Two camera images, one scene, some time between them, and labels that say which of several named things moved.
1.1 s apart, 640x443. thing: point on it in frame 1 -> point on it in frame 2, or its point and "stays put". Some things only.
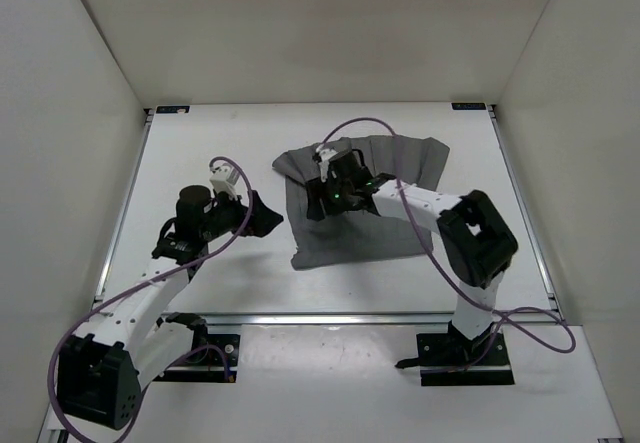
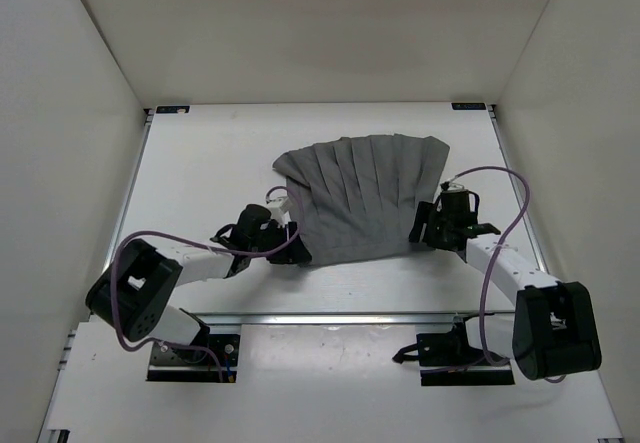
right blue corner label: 469,106 stays put
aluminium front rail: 328,319 stays put
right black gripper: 317,191 -> 425,216
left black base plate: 214,361 stays put
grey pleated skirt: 361,236 stays put
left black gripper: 262,218 -> 294,253
